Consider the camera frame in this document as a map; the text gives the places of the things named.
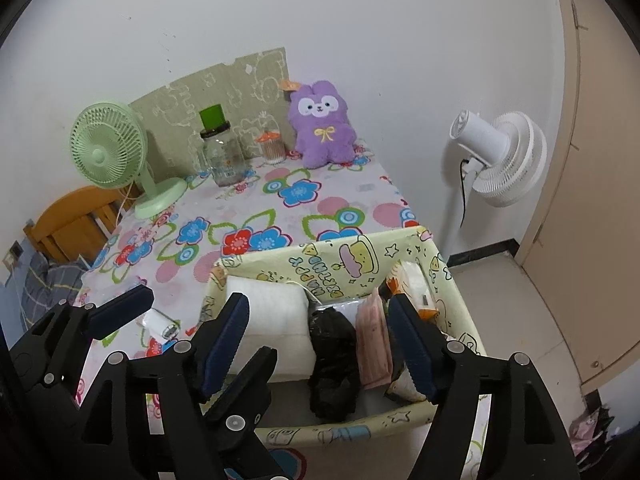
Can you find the pink packet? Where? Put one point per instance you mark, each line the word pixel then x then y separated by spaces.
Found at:
pixel 375 340

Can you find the printed cardboard panel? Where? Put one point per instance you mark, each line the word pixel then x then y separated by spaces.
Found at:
pixel 200 95

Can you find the pink printed bag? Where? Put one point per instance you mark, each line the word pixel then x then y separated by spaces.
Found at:
pixel 595 430

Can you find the green plastic cap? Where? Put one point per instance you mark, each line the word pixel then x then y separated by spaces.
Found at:
pixel 211 117

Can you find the beige wardrobe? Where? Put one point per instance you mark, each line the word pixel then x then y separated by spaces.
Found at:
pixel 600 160

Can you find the clear plastic package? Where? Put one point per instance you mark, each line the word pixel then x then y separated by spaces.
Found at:
pixel 340 307

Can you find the white standing fan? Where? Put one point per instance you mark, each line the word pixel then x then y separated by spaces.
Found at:
pixel 500 155

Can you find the purple plush toy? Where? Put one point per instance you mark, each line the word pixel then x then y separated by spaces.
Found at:
pixel 322 130

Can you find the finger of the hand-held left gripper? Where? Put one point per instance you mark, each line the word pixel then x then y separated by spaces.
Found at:
pixel 250 385
pixel 120 311

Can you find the black plastic bag roll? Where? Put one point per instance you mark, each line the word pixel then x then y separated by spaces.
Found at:
pixel 332 360

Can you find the yellow printed fabric storage box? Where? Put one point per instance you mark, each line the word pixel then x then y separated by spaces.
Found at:
pixel 300 265

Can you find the orange printed packet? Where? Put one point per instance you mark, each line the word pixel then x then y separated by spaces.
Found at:
pixel 412 285

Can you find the wooden chair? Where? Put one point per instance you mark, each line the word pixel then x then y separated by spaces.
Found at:
pixel 65 220

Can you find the toothpick container orange lid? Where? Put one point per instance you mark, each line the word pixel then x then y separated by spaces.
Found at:
pixel 271 150

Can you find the small white roll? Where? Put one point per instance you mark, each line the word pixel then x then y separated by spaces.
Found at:
pixel 157 325

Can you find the glass mug jar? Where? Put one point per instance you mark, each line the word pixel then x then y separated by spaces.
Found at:
pixel 225 160

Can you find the grey plaid pillow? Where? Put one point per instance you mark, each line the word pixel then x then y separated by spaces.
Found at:
pixel 50 285

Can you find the green desk fan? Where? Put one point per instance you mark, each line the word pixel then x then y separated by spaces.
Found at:
pixel 107 150

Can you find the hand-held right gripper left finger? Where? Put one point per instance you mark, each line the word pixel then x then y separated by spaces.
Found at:
pixel 225 345

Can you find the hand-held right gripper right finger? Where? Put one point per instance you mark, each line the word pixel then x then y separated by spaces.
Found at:
pixel 415 355

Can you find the white cloth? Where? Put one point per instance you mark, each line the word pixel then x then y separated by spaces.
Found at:
pixel 280 320

